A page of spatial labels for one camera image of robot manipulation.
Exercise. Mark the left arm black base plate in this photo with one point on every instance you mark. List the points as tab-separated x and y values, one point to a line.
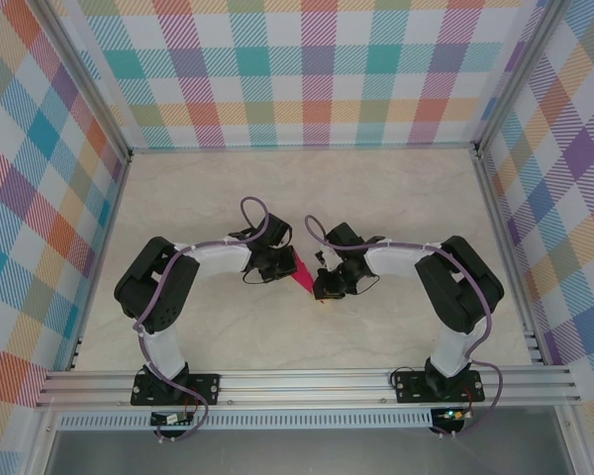
208	388

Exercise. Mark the controller board with green light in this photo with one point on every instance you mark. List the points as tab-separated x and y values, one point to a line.
453	414

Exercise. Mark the aluminium frame post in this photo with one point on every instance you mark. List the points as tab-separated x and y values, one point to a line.
79	74
520	74

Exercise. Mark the pink paper sheet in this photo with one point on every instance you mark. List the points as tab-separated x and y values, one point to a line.
303	272

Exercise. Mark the aluminium frame floor bar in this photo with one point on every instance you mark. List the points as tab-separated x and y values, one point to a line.
511	262
100	262
302	147

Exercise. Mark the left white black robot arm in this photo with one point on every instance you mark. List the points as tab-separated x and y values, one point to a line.
148	287

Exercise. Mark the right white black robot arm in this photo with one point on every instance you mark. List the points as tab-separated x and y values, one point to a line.
460	287

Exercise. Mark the small black controller board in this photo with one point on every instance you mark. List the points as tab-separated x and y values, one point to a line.
170	419

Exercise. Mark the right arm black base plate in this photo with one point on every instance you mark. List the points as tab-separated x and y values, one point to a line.
408	388

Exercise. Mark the wide aluminium mounting rail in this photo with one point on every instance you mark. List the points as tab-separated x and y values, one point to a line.
302	386

